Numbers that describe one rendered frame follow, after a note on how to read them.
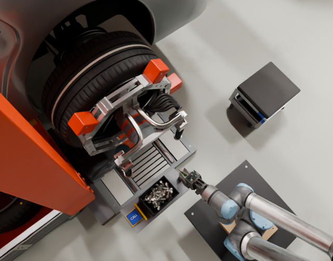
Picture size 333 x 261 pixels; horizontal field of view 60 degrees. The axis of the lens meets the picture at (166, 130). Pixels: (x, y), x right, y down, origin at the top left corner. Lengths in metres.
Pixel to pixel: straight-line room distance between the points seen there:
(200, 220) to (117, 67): 1.18
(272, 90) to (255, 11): 1.17
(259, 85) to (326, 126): 0.83
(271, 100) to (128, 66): 1.38
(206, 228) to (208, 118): 0.97
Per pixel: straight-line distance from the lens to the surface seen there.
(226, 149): 2.48
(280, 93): 2.45
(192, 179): 1.51
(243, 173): 2.14
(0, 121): 0.63
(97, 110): 1.30
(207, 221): 2.02
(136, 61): 1.34
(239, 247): 1.74
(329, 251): 1.45
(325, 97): 3.09
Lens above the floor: 2.26
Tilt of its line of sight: 69 degrees down
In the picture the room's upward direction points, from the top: 14 degrees clockwise
